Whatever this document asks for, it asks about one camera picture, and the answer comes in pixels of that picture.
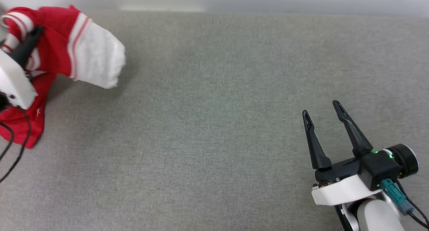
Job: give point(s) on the red and white basketball jersey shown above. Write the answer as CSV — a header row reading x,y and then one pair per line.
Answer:
x,y
53,40

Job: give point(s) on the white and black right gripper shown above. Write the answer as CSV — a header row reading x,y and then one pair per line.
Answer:
x,y
345,190

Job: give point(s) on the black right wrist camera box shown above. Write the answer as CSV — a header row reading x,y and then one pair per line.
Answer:
x,y
378,167

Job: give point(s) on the grey fabric sofa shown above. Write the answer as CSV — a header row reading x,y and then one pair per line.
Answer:
x,y
214,123

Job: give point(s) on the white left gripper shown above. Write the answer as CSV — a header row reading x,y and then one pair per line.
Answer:
x,y
15,80

